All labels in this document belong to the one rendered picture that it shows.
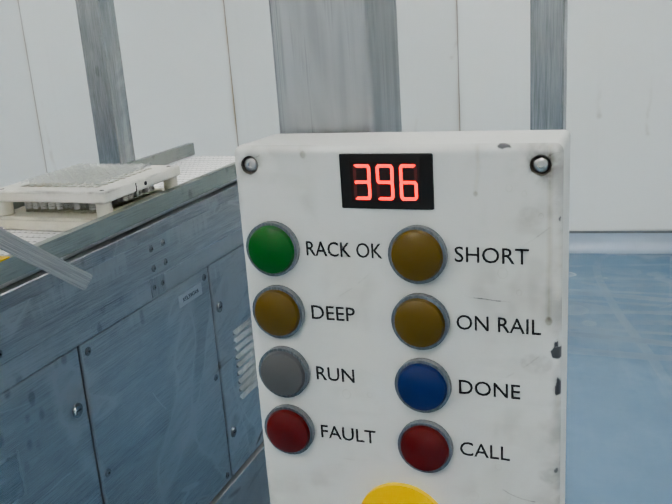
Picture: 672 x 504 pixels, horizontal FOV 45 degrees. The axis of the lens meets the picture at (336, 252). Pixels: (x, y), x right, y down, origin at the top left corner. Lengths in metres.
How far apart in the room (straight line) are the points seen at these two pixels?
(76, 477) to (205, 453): 0.44
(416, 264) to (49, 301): 0.95
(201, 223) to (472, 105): 2.65
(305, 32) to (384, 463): 0.25
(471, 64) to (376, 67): 3.65
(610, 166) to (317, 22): 3.76
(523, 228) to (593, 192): 3.82
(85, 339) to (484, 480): 1.07
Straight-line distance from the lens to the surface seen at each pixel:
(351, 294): 0.43
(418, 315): 0.42
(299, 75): 0.48
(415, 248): 0.41
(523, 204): 0.40
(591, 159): 4.18
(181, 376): 1.73
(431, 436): 0.45
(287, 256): 0.43
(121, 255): 1.44
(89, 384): 1.48
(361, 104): 0.47
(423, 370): 0.43
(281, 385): 0.46
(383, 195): 0.41
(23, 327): 1.27
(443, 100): 4.16
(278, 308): 0.44
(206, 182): 1.67
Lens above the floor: 1.23
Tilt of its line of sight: 16 degrees down
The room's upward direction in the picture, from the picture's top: 4 degrees counter-clockwise
